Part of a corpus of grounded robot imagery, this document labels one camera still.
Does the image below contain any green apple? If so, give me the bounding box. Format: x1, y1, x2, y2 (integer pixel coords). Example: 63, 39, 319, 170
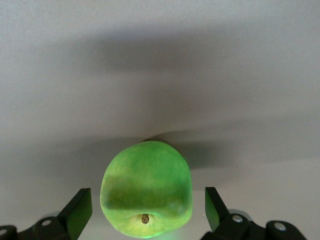
99, 140, 194, 238

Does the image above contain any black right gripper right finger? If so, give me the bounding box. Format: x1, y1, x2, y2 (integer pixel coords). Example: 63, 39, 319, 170
202, 186, 307, 240

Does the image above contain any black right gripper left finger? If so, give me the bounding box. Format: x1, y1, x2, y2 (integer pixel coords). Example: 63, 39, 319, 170
0, 187, 93, 240

